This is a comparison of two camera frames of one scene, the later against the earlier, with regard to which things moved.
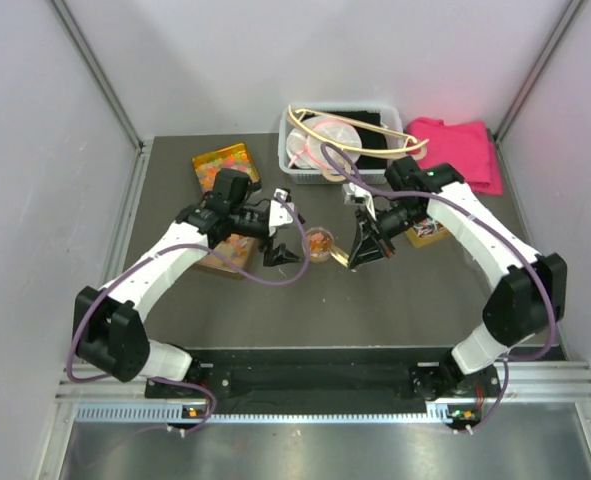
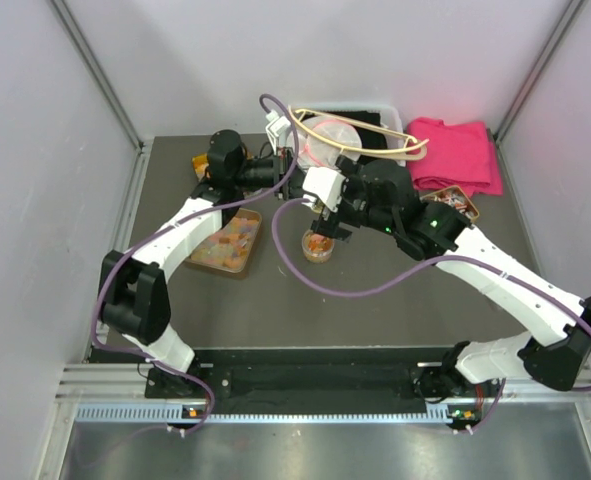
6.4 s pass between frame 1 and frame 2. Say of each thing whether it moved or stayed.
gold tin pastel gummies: stayed
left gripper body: moved
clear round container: stayed
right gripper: moved
